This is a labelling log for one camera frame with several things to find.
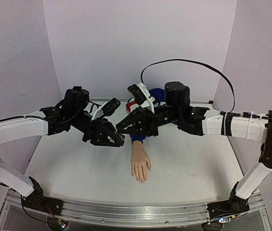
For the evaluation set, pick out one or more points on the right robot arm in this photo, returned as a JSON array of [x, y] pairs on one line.
[[202, 121]]

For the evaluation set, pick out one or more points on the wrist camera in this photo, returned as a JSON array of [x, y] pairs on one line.
[[142, 96], [106, 109]]

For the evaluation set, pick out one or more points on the aluminium front rail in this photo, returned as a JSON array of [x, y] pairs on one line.
[[68, 215]]

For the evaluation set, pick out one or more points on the blue white red jacket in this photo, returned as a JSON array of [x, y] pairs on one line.
[[159, 95]]

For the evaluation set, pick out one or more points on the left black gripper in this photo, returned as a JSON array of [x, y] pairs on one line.
[[97, 130]]

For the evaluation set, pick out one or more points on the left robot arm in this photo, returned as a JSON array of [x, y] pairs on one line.
[[69, 113]]

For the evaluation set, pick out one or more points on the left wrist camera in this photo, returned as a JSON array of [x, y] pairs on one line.
[[106, 109]]

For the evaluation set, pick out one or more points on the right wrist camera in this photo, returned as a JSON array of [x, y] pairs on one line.
[[142, 96]]

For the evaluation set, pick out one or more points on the mannequin hand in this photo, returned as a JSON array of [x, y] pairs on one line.
[[140, 163]]

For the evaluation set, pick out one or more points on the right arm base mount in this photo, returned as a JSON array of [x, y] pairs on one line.
[[234, 206]]

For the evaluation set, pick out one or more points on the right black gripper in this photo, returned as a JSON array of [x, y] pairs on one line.
[[148, 121]]

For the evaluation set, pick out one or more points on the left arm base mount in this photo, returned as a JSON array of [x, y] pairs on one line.
[[39, 202]]

